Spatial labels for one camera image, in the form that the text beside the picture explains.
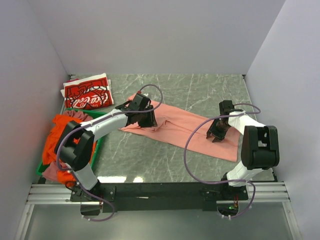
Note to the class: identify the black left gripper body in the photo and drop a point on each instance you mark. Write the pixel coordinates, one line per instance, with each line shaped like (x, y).
(145, 118)

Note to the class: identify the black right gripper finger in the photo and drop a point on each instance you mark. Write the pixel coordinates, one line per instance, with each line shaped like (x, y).
(212, 130)
(217, 139)

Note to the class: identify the aluminium rail frame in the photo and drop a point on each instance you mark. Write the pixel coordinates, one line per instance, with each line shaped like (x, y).
(258, 192)

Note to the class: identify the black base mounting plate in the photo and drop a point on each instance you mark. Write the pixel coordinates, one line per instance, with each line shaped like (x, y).
(154, 197)

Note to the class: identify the mauve t-shirt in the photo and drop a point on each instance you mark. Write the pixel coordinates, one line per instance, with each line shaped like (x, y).
(77, 115)

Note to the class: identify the orange t-shirt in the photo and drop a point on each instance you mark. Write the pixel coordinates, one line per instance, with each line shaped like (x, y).
(50, 142)

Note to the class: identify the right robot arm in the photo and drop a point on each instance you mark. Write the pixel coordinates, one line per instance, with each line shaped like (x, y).
(259, 150)

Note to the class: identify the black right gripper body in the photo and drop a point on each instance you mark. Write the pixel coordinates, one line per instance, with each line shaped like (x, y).
(219, 129)

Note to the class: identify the folded red coca-cola t-shirt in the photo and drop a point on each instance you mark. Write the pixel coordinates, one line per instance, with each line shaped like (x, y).
(89, 93)

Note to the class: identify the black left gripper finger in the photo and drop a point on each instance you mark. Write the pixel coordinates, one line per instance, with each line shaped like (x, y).
(152, 118)
(142, 124)

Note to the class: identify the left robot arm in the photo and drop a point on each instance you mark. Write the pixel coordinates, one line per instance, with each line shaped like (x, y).
(74, 148)

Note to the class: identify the pink t-shirt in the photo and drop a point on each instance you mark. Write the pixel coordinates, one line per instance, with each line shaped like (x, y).
(175, 125)

